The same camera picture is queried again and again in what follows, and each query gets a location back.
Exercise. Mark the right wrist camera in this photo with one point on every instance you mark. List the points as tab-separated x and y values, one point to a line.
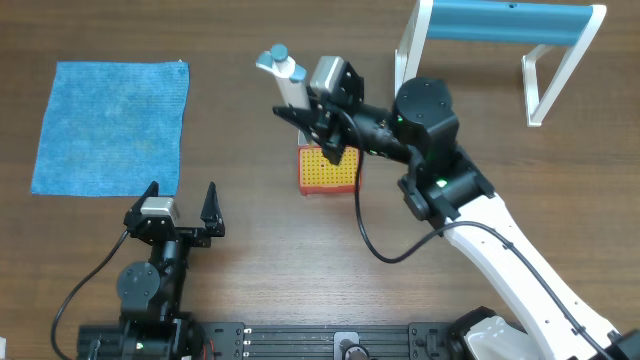
326	74

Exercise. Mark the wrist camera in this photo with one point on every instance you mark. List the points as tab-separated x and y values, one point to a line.
326	74
159	207

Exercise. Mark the mounting rail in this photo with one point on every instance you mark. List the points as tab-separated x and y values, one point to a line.
300	340

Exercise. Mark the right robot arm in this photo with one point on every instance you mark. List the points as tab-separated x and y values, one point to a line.
500	250

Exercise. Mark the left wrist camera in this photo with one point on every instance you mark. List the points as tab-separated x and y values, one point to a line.
159	207

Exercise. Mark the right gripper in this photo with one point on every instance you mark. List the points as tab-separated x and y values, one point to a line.
332	117

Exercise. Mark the red and yellow tip box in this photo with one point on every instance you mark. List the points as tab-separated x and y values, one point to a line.
325	175

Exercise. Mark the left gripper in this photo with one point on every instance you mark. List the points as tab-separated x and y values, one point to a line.
192	236

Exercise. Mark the white pipette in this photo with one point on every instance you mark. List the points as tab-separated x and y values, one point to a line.
290	85

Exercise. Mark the white and blue stand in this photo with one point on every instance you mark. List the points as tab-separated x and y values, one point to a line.
500	25

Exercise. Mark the blue cloth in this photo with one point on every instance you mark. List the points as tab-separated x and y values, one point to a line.
110	130

